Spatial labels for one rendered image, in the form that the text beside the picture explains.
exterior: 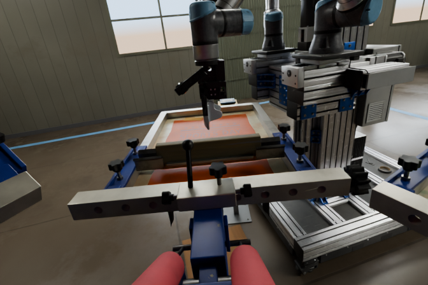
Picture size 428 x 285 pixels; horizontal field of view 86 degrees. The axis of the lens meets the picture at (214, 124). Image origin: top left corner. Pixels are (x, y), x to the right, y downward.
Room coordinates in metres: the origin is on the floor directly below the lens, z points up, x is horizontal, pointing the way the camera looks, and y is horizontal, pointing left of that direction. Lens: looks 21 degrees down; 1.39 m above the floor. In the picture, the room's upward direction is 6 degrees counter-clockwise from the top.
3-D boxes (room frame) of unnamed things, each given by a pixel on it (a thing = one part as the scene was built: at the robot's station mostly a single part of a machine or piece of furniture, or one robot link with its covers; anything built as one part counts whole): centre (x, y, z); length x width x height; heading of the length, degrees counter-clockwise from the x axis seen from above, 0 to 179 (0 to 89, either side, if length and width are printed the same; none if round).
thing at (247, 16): (0.76, -0.08, 1.41); 0.11 x 0.11 x 0.08; 26
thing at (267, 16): (1.61, -0.45, 1.42); 0.13 x 0.12 x 0.14; 168
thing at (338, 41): (1.12, -0.57, 1.31); 0.15 x 0.15 x 0.10
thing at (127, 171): (0.69, 0.31, 0.97); 0.30 x 0.05 x 0.07; 179
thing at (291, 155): (0.68, -0.25, 0.97); 0.30 x 0.05 x 0.07; 179
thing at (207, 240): (0.36, 0.03, 1.02); 0.17 x 0.06 x 0.05; 179
